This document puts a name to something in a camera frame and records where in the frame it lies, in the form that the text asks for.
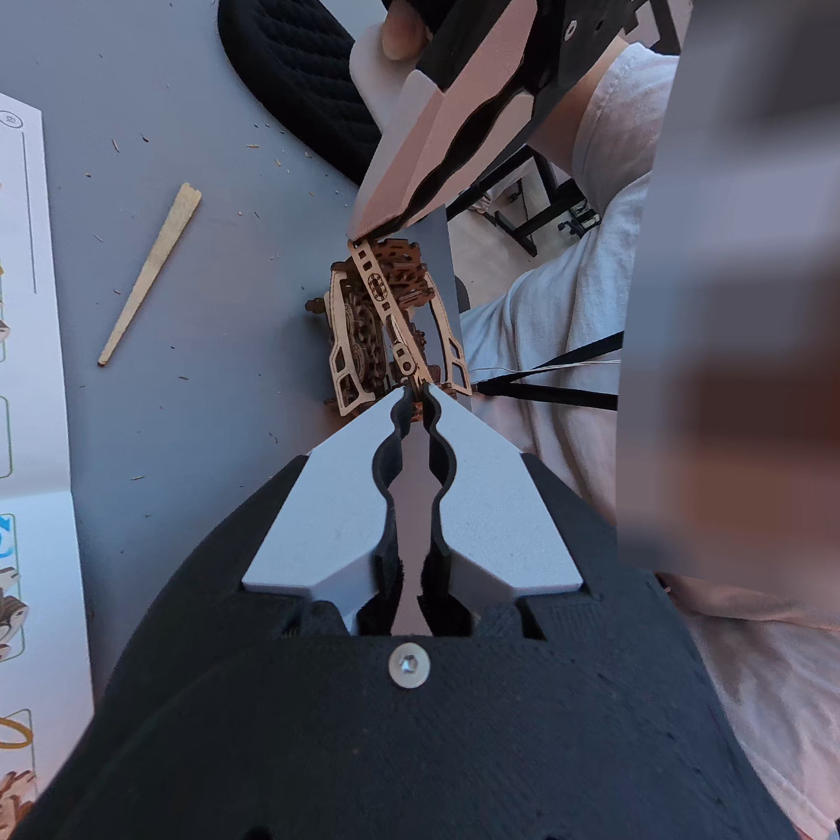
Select long perforated wooden model strip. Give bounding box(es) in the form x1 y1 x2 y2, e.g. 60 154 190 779
347 239 435 395

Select tapered wooden stick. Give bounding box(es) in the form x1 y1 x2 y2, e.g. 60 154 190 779
97 182 203 368

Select black strap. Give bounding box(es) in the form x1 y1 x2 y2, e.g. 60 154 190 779
471 331 626 413

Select person's white shirt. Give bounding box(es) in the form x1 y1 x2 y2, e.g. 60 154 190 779
458 42 681 519

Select thin white cable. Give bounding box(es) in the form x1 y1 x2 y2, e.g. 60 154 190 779
469 357 622 373

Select person's right hand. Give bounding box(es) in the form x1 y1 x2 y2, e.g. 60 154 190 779
380 0 431 62

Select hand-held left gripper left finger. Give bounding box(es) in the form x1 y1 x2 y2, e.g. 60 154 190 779
241 386 406 632

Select grey desk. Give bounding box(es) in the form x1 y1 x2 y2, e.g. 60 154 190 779
0 0 475 706

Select person's pale pink trousers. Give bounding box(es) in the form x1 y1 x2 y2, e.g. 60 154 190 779
656 570 840 840

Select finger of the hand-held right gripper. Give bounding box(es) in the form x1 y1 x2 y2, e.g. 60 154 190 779
367 92 538 238
348 3 539 240

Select person's right forearm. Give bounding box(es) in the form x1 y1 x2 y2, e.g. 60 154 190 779
529 36 635 175

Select white instruction booklet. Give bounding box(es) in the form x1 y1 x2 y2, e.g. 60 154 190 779
0 92 97 831

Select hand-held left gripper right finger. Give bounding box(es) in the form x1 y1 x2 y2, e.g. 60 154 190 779
422 383 585 621

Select black metal furniture frame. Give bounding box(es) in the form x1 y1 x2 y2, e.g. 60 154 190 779
446 143 602 258

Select wooden mechanical model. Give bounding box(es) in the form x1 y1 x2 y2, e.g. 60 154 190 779
304 238 475 422

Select black quilted cushion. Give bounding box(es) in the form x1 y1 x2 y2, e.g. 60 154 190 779
217 0 389 186

